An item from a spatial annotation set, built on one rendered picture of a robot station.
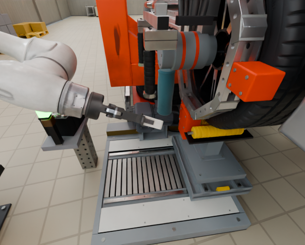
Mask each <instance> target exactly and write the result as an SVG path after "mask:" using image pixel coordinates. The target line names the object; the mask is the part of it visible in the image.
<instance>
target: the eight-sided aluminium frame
mask: <svg viewBox="0 0 305 245"><path fill-rule="evenodd" d="M227 4H228V9H229V15H230V21H231V27H232V34H231V40H230V43H229V46H228V50H227V54H226V57H225V61H224V65H223V68H222V72H221V76H220V79H219V82H218V86H217V90H216V93H215V97H214V99H213V100H211V101H210V102H208V103H207V104H205V105H202V104H201V103H200V101H199V100H198V99H197V97H196V96H195V95H194V93H193V91H192V86H191V78H190V71H189V70H184V76H185V83H186V88H184V81H183V74H182V70H177V73H178V82H179V95H180V98H181V100H182V101H183V103H184V105H185V106H186V108H187V110H188V112H189V113H190V115H191V118H192V119H193V120H205V119H209V118H211V117H213V116H216V115H219V114H222V113H224V112H227V111H232V110H233V109H236V107H237V104H238V103H239V102H240V100H239V99H240V98H239V97H237V96H236V95H235V94H234V93H233V92H231V91H230V90H229V89H228V88H227V87H226V85H227V81H228V79H229V76H230V72H231V69H232V66H233V63H234V62H250V61H254V60H255V58H256V55H257V53H258V50H259V47H260V45H261V42H262V41H263V40H264V38H265V32H266V29H267V27H268V25H267V14H265V10H264V6H263V1H262V0H227Z"/></svg>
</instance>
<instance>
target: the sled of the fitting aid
mask: <svg viewBox="0 0 305 245"><path fill-rule="evenodd" d="M172 144H173V147H174V150H175V153H176V156H177V159H178V162H179V166H180V169H181V172H182V175H183V178H184V181H185V185H186V188H187V191H188V193H189V196H190V200H191V201H197V200H204V199H212V198H219V197H226V196H234V195H241V194H248V193H249V192H250V191H251V190H252V188H253V186H252V184H251V183H250V181H249V180H248V179H247V177H246V176H245V178H243V179H235V180H226V181H219V182H211V183H202V184H195V181H194V179H193V176H192V173H191V171H190V168H189V165H188V163H187V160H186V157H185V155H184V152H183V150H182V147H181V144H180V142H179V139H178V134H174V135H172Z"/></svg>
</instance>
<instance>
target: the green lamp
mask: <svg viewBox="0 0 305 245"><path fill-rule="evenodd" d="M36 113H37V115H38V117H39V118H47V117H49V116H50V114H51V112H39V111H36Z"/></svg>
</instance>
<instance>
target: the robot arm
mask: <svg viewBox="0 0 305 245"><path fill-rule="evenodd" d="M0 53H3V54H6V55H8V56H11V57H13V58H14V59H16V60H17V61H15V60H0V100H2V101H5V102H7V103H10V104H13V105H16V106H19V107H23V108H26V109H30V110H34V111H39V112H53V113H59V114H62V115H67V116H72V117H73V116H74V117H78V118H81V117H82V115H84V116H85V117H86V118H90V119H93V120H97V119H98V118H99V115H100V112H102V113H105V114H106V117H109V118H116V119H120V120H121V119H124V120H128V121H132V122H136V123H140V124H141V125H140V126H143V125H146V126H149V127H153V128H156V129H160V130H161V128H162V125H163V121H161V120H158V119H155V118H151V117H148V116H145V115H143V113H141V115H139V114H135V113H132V112H128V111H125V109H124V108H121V107H118V106H116V105H114V104H109V105H108V106H107V105H103V101H104V95H103V94H100V93H96V92H91V93H89V90H90V89H89V87H86V86H83V85H80V84H77V83H74V82H72V81H71V79H72V78H73V76H74V74H75V72H76V68H77V58H76V55H75V53H74V51H73V50H72V48H71V47H69V46H68V45H66V44H64V43H62V42H58V41H49V40H45V39H40V38H37V37H32V38H30V39H23V38H20V37H16V36H13V35H10V34H7V33H4V32H1V31H0ZM18 61H19V62H18Z"/></svg>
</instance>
